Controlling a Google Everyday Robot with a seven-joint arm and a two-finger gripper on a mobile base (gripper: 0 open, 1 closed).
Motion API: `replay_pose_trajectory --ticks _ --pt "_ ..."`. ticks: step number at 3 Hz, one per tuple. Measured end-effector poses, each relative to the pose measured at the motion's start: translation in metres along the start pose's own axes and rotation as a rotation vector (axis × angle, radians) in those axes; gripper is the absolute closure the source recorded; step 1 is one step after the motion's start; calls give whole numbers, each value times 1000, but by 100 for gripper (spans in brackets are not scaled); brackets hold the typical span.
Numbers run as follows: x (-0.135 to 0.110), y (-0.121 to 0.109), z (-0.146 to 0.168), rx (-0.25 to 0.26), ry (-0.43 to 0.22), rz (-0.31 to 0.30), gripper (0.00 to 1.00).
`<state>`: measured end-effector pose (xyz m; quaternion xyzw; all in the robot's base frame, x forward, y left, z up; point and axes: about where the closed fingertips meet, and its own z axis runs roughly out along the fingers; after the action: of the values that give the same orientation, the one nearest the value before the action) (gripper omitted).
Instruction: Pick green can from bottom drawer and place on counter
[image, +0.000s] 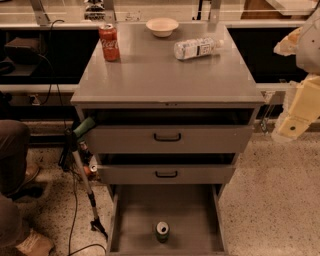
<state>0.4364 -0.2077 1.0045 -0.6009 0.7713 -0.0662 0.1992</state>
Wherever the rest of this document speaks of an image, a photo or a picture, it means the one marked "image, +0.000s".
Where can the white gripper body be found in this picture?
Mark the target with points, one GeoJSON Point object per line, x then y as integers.
{"type": "Point", "coordinates": [309, 50]}

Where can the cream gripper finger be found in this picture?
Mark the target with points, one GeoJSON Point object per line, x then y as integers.
{"type": "Point", "coordinates": [287, 46]}
{"type": "Point", "coordinates": [301, 107]}

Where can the green soda can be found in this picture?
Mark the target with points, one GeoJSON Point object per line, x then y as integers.
{"type": "Point", "coordinates": [162, 230]}

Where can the grey metal drawer cabinet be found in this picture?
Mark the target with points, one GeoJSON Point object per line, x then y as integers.
{"type": "Point", "coordinates": [149, 76]}

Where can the grey bottom drawer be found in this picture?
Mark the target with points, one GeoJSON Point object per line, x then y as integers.
{"type": "Point", "coordinates": [190, 210]}

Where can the grey drawer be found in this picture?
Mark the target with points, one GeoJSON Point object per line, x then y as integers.
{"type": "Point", "coordinates": [170, 131]}
{"type": "Point", "coordinates": [190, 168]}
{"type": "Point", "coordinates": [190, 210]}

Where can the red cola can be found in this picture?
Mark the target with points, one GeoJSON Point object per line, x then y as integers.
{"type": "Point", "coordinates": [108, 39]}

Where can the grey top drawer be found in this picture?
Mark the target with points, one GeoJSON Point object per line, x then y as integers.
{"type": "Point", "coordinates": [170, 131]}

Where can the grey middle drawer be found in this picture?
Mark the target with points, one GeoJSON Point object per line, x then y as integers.
{"type": "Point", "coordinates": [190, 168]}

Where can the orange can on floor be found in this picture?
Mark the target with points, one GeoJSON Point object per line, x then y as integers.
{"type": "Point", "coordinates": [89, 171]}

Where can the clear plastic water bottle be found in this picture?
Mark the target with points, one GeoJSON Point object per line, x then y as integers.
{"type": "Point", "coordinates": [194, 48]}

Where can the white bowl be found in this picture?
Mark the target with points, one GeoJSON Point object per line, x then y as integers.
{"type": "Point", "coordinates": [162, 27]}

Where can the dark box on shelf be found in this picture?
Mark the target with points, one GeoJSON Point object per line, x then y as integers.
{"type": "Point", "coordinates": [23, 50]}

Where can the brown shoe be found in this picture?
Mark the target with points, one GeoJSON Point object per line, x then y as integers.
{"type": "Point", "coordinates": [31, 173]}

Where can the person's brown trouser leg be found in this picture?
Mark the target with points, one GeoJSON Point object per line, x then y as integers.
{"type": "Point", "coordinates": [14, 138]}

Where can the tan shoe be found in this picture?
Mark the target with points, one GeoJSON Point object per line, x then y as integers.
{"type": "Point", "coordinates": [36, 244]}

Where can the grabber tool with green handle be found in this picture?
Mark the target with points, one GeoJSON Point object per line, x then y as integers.
{"type": "Point", "coordinates": [71, 146]}

